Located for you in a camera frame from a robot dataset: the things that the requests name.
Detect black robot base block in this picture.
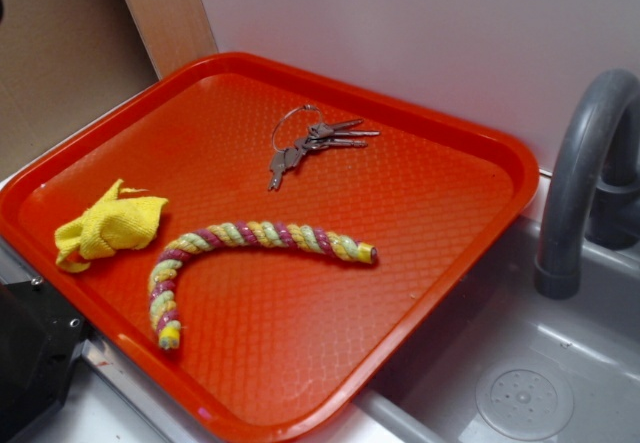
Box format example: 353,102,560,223
1,277,89,442

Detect orange plastic tray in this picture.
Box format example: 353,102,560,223
1,53,538,442

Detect yellow cloth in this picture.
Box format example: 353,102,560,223
54,179,169,273

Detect grey plastic sink basin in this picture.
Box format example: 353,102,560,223
357,218,639,442

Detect wooden board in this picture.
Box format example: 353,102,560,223
125,0,218,79

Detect grey toy faucet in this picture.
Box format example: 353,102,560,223
534,69,639,300

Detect silver keys on ring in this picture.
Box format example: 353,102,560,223
267,104,381,191

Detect multicolour twisted rope toy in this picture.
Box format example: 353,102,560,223
147,221,378,351

